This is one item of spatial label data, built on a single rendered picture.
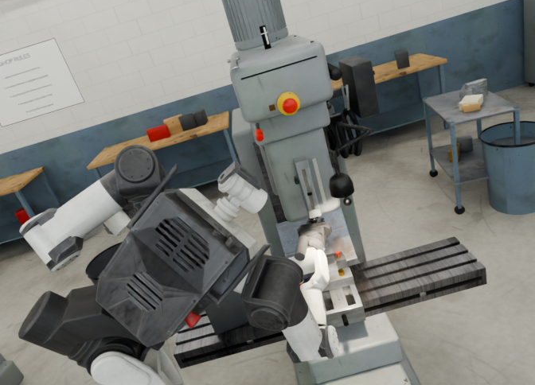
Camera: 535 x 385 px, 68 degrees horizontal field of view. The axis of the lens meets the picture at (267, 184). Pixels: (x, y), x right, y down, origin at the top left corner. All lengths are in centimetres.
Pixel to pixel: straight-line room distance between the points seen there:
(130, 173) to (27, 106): 533
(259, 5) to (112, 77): 445
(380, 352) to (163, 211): 105
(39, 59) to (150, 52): 140
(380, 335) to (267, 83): 100
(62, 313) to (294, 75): 80
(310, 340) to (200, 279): 38
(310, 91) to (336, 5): 457
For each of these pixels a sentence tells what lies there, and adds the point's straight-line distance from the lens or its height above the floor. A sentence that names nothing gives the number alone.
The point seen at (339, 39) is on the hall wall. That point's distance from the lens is 567.
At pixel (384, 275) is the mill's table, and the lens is 173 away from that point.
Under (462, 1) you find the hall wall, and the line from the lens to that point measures 626.
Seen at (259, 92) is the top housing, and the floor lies 181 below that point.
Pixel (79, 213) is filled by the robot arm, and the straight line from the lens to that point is 101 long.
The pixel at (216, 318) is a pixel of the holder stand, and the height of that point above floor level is 100.
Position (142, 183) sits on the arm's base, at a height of 173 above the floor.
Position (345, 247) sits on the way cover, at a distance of 191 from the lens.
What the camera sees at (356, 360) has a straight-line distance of 160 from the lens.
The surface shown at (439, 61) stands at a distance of 527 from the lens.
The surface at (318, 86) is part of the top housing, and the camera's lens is 110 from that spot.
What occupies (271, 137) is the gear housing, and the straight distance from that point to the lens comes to 121.
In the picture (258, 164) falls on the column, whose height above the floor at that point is 139.
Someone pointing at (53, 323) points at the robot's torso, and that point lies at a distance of 104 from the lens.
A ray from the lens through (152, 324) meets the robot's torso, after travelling 90.
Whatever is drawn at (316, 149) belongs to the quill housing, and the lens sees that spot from 128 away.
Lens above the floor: 201
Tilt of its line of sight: 24 degrees down
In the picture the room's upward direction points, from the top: 17 degrees counter-clockwise
